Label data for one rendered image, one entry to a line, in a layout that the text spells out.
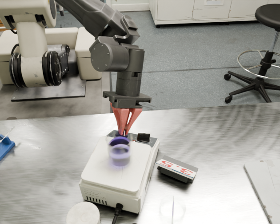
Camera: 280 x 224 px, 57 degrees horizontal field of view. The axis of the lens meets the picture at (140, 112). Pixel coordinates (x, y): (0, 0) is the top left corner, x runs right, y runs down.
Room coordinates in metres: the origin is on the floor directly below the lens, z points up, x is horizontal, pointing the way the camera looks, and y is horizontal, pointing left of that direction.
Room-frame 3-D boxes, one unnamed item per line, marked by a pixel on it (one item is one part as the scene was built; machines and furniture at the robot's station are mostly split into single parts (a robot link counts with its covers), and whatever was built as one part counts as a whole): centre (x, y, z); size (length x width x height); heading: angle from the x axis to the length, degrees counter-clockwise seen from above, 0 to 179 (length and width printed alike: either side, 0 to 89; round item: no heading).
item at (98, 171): (0.33, 0.05, 0.83); 0.12 x 0.12 x 0.01; 75
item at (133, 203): (0.35, 0.04, 0.79); 0.22 x 0.13 x 0.08; 165
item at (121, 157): (0.33, 0.04, 0.87); 0.06 x 0.05 x 0.08; 131
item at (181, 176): (0.36, -0.09, 0.77); 0.09 x 0.06 x 0.04; 63
